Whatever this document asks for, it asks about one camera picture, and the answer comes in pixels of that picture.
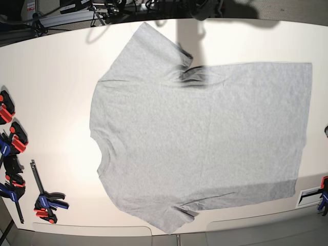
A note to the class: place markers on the grey T-shirt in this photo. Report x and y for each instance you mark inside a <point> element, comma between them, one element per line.
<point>176,138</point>

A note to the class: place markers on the blue bar clamp on table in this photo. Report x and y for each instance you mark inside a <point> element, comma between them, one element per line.
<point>47,203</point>

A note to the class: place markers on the blue red clamp middle left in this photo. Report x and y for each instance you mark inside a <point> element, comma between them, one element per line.
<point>15,143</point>

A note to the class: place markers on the red black clamp top left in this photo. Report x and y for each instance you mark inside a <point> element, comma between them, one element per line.
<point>7,108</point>

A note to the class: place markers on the dark object right edge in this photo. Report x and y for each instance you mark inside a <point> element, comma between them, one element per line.
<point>326,131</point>

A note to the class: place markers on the blue clamp lower left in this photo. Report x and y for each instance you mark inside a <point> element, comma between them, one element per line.
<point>14,187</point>

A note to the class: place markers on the white label sticker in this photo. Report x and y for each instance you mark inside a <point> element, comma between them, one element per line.
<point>309,197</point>

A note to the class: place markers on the blue clamp right edge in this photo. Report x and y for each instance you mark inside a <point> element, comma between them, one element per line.
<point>323,205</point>

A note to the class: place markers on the aluminium rail at back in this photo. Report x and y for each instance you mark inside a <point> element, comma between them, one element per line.
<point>87,14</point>

